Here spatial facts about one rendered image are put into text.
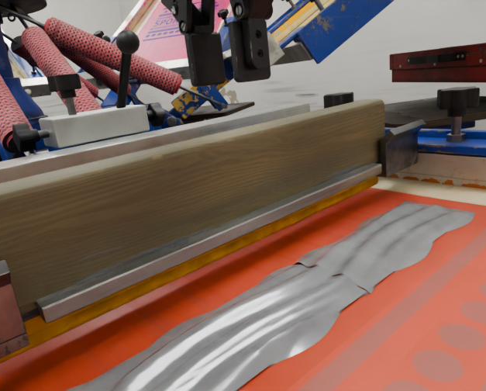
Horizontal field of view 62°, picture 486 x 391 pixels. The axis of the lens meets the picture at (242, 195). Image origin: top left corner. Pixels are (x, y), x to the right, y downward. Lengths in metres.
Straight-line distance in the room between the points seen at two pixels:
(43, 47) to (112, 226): 0.66
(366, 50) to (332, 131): 2.22
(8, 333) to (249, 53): 0.22
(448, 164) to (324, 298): 0.29
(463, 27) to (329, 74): 0.82
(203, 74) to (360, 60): 2.32
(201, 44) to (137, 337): 0.22
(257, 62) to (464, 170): 0.30
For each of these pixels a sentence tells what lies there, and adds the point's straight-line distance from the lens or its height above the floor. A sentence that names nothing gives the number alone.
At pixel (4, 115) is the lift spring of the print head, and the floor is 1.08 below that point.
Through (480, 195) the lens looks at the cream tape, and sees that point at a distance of 0.49.
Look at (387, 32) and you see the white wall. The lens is 2.54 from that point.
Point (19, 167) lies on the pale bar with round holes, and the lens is 0.47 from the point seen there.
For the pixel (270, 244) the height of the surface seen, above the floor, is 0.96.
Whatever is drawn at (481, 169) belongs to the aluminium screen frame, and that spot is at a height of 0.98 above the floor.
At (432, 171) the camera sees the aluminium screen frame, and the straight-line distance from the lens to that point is 0.52.
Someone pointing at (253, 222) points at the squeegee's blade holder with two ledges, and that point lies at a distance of 0.32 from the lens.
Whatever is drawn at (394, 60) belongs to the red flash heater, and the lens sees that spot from 1.45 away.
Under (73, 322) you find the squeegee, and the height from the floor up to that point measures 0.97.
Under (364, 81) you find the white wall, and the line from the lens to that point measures 2.62.
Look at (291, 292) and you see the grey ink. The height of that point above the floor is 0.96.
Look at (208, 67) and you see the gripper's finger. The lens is 0.34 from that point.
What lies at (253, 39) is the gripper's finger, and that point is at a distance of 0.29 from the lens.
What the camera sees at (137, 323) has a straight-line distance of 0.29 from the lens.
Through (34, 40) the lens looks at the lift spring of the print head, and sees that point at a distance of 0.92.
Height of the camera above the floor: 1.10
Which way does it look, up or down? 17 degrees down
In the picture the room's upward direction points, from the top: 7 degrees counter-clockwise
